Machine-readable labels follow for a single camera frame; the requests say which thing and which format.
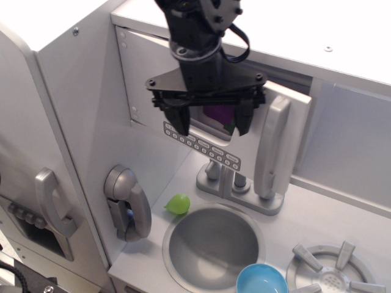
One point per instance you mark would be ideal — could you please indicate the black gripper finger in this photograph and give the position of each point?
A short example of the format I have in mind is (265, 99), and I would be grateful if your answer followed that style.
(244, 113)
(179, 117)

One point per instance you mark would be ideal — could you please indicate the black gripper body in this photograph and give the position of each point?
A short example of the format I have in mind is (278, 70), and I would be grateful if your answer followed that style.
(209, 82)

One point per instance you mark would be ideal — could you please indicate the white microwave door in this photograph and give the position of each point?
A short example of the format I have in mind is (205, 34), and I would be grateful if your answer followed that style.
(266, 154)

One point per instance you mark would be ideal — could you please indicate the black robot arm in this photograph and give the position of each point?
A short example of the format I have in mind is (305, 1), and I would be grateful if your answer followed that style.
(197, 28)

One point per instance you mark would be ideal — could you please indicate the purple toy eggplant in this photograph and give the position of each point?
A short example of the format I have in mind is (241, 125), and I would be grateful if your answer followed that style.
(222, 117)

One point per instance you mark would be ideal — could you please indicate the grey toy faucet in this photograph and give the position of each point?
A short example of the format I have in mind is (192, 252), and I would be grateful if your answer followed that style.
(223, 182)

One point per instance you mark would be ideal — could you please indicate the green toy pear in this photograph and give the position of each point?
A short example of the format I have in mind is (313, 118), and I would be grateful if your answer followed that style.
(179, 204)

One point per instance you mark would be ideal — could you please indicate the white toy kitchen cabinet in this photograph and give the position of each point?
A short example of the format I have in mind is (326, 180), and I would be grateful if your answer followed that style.
(87, 89)

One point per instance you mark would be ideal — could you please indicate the grey toy sink bowl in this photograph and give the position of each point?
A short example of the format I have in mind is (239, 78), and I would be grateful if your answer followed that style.
(206, 249)

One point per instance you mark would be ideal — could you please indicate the blue plastic bowl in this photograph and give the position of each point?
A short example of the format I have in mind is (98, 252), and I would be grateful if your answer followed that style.
(261, 278)

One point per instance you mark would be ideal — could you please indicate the grey toy stove burner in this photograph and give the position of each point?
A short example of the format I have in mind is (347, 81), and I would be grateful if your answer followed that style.
(329, 268)

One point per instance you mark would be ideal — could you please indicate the grey ice dispenser panel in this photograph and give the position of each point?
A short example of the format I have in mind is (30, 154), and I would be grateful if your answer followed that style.
(34, 227)

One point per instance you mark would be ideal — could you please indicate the black base with screw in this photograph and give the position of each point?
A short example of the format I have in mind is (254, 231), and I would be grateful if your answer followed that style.
(17, 277)

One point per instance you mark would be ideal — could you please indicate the grey fridge door handle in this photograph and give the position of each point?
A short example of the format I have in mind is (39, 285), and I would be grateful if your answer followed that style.
(45, 185)

